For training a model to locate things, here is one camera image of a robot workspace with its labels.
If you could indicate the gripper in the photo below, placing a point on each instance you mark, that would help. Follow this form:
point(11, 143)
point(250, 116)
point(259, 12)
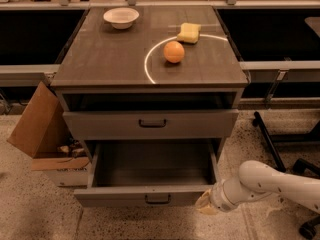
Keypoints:
point(217, 196)

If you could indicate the grey drawer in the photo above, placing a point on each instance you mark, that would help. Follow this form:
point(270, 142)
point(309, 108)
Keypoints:
point(150, 173)
point(151, 124)

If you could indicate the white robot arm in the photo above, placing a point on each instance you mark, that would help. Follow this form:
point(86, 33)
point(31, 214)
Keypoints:
point(254, 182)

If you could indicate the grey top drawer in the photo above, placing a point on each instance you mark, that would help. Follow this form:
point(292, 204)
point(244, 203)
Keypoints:
point(151, 124)

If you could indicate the grey drawer cabinet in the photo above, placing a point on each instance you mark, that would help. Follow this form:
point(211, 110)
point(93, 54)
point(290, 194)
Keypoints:
point(108, 70)

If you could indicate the black stand leg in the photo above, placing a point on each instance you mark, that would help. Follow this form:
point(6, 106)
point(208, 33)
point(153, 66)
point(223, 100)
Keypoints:
point(258, 122)

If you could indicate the black chair base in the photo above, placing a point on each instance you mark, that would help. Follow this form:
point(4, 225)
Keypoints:
point(308, 229)

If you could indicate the orange ball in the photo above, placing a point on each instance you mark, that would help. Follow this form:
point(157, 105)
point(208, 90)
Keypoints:
point(173, 52)

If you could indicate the yellow sponge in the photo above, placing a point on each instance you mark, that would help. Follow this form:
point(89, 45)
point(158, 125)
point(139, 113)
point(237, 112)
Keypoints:
point(189, 33)

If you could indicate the brown cardboard box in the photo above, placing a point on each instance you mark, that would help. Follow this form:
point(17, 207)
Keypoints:
point(42, 134)

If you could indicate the white bowl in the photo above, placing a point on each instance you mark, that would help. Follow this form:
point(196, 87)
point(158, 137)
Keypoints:
point(121, 18)

